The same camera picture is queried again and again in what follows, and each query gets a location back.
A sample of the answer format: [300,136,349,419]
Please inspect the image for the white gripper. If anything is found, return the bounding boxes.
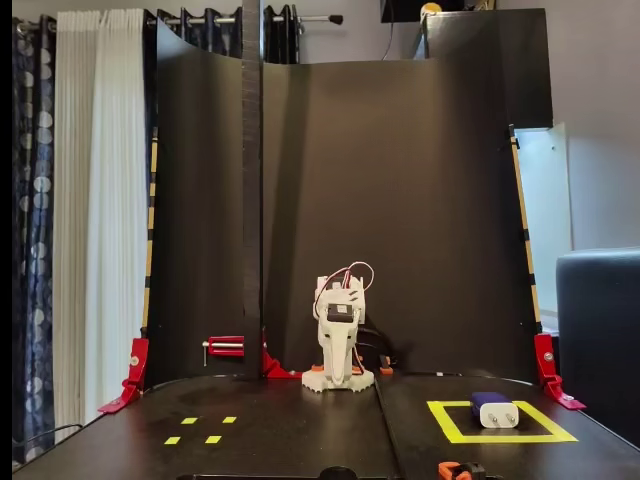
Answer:
[317,301,362,386]

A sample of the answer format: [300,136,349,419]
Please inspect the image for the blue white charger block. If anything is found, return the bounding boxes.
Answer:
[469,391,521,431]

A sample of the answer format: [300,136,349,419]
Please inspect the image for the red clamp with silver screw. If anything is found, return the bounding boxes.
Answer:
[201,335,246,367]

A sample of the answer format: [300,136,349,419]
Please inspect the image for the black round knob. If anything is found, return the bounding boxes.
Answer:
[319,464,359,480]

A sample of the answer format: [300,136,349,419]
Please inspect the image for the orange black spring clamp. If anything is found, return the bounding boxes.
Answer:
[437,460,487,480]

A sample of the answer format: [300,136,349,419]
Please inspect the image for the black backdrop board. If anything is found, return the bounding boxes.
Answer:
[143,19,544,391]

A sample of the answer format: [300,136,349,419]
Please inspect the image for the yellow tape square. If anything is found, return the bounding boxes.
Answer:
[426,399,580,445]

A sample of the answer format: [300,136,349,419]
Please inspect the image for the red corner clamp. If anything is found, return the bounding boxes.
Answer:
[532,333,587,412]
[97,337,151,415]

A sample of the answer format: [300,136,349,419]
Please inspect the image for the yellow black striped stick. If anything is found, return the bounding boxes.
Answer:
[141,127,160,336]
[507,123,544,335]

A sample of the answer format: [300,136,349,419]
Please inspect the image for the white pleated curtain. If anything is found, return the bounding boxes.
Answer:
[52,8,151,444]

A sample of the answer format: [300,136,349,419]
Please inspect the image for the silver curtain rod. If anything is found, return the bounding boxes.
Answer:
[14,14,345,35]

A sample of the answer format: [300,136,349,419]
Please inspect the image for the dark blue patterned curtain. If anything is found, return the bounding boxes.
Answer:
[12,14,57,466]
[143,5,301,66]

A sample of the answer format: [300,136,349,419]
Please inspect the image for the thick black cable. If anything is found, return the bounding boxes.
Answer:
[357,327,401,369]

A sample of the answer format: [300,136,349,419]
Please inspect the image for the red bracket clamp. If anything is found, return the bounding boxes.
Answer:
[260,324,304,380]

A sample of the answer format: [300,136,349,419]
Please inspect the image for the red white servo wire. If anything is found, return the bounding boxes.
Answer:
[312,262,375,321]

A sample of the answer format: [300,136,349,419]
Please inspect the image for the thin black floor cable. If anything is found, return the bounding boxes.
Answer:
[12,423,84,446]

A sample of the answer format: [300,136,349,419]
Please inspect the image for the thin black hanging cable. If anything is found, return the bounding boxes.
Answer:
[382,0,396,61]

